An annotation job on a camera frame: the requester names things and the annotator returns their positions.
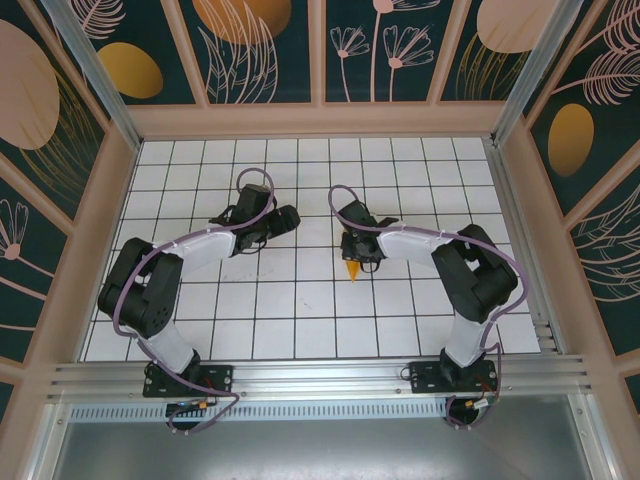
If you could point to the orange paper sheet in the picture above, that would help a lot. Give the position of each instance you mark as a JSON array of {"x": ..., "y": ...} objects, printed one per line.
[{"x": 354, "y": 272}]

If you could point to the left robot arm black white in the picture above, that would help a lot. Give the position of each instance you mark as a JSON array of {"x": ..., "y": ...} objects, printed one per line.
[{"x": 145, "y": 295}]

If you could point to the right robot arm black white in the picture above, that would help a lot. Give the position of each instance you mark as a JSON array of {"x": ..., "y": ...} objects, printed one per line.
[{"x": 475, "y": 285}]

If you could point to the grey metal sheet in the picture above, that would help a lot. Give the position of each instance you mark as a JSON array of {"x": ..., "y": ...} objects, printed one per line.
[{"x": 320, "y": 450}]

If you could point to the long aluminium mounting rail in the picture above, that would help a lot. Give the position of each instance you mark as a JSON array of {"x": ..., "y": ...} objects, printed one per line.
[{"x": 320, "y": 375}]

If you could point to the aluminium side rail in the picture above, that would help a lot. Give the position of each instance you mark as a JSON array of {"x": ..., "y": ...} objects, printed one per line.
[{"x": 511, "y": 200}]

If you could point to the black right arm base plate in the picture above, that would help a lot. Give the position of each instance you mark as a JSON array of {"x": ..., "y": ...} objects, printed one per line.
[{"x": 425, "y": 380}]

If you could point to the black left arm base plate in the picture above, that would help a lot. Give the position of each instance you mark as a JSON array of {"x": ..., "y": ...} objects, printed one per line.
[{"x": 220, "y": 380}]

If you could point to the aluminium frame post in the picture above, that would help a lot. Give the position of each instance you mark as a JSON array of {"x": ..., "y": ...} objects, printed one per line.
[
  {"x": 537, "y": 70},
  {"x": 97, "y": 75}
]

